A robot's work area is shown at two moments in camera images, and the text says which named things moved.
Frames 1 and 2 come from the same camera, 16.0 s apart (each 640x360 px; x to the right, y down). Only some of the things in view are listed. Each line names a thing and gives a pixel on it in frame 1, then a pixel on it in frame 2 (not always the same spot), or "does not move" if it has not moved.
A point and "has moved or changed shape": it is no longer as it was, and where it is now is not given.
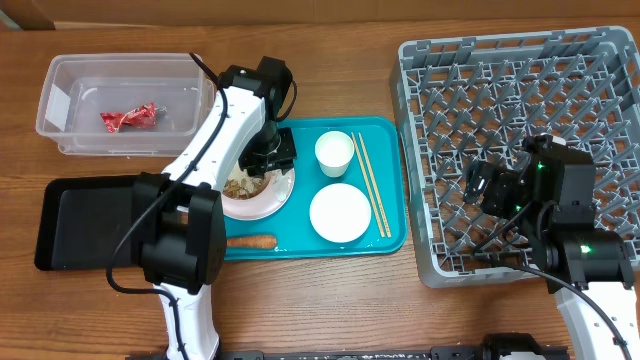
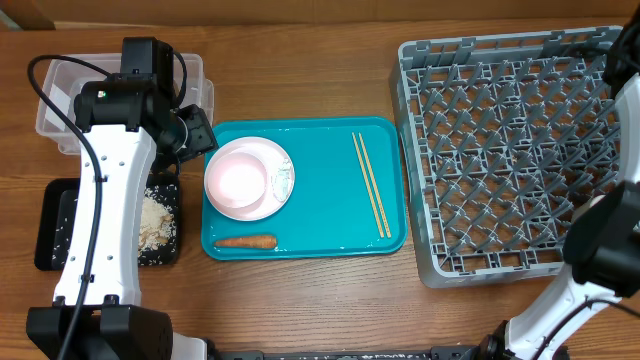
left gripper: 285,159 -> 203,139
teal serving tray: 348,196 does not move
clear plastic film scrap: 282,183 does not move
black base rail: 435,353 does not move
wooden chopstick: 381,230 does not move
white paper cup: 334,151 has moved or changed shape
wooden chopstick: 373,184 does not move
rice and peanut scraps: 242,185 has moved or changed shape
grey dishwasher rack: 463,99 does not move
